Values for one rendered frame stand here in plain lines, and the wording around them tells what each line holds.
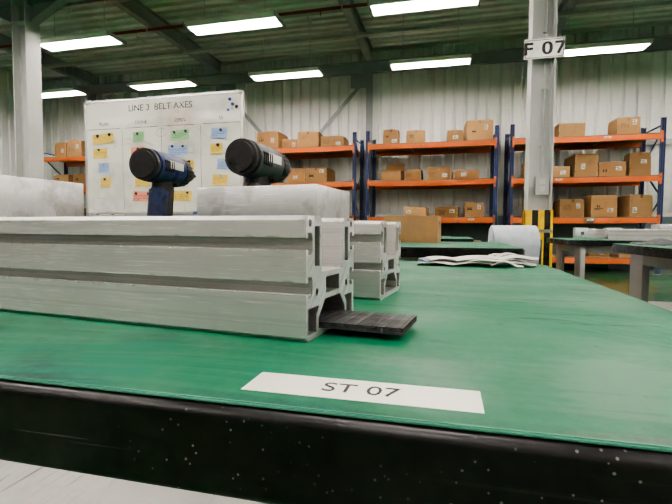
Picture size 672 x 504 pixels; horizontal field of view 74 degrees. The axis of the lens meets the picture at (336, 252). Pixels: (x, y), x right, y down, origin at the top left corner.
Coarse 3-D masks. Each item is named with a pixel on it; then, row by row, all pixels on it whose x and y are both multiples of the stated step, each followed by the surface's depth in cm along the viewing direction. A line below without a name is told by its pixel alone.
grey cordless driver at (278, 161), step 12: (240, 144) 70; (252, 144) 70; (228, 156) 71; (240, 156) 70; (252, 156) 69; (264, 156) 72; (276, 156) 76; (240, 168) 70; (252, 168) 70; (264, 168) 73; (276, 168) 77; (288, 168) 82; (252, 180) 74; (264, 180) 75; (276, 180) 81
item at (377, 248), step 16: (368, 224) 48; (384, 224) 49; (400, 224) 56; (352, 240) 49; (368, 240) 49; (384, 240) 49; (400, 240) 56; (368, 256) 48; (384, 256) 49; (352, 272) 48; (368, 272) 48; (384, 272) 49; (368, 288) 48; (384, 288) 49
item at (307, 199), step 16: (208, 192) 54; (224, 192) 53; (240, 192) 52; (256, 192) 52; (272, 192) 51; (288, 192) 50; (304, 192) 49; (320, 192) 50; (336, 192) 54; (208, 208) 54; (224, 208) 53; (240, 208) 52; (256, 208) 52; (272, 208) 51; (288, 208) 50; (304, 208) 50; (320, 208) 50; (336, 208) 55
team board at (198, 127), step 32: (160, 96) 371; (192, 96) 364; (224, 96) 357; (96, 128) 388; (128, 128) 380; (160, 128) 373; (192, 128) 365; (224, 128) 358; (96, 160) 389; (128, 160) 382; (192, 160) 367; (224, 160) 360; (96, 192) 391; (128, 192) 383; (192, 192) 368
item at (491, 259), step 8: (432, 256) 98; (440, 256) 96; (464, 256) 96; (472, 256) 94; (480, 256) 93; (488, 256) 93; (496, 256) 96; (504, 256) 94; (512, 256) 91; (520, 256) 91; (448, 264) 91; (456, 264) 91; (496, 264) 89; (504, 264) 90; (512, 264) 88; (520, 264) 90; (528, 264) 90
